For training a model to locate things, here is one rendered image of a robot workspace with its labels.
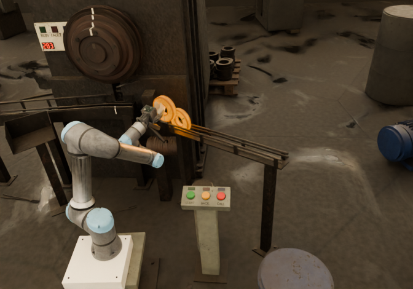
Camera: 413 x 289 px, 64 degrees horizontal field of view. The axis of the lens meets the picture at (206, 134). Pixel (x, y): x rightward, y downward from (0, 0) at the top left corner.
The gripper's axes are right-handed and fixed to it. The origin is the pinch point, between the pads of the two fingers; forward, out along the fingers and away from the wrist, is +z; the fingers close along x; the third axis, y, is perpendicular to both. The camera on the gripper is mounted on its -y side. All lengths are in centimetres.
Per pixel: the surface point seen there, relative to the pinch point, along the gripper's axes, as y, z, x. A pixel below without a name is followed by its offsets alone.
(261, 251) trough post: -81, -23, -66
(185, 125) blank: -15.6, 3.2, -9.0
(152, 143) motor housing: -31.8, -7.7, 15.8
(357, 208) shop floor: -99, 42, -107
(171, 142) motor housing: -32.9, -1.0, 5.0
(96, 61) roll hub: 23.3, -1.6, 42.2
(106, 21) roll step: 41, 14, 39
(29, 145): -12, -53, 75
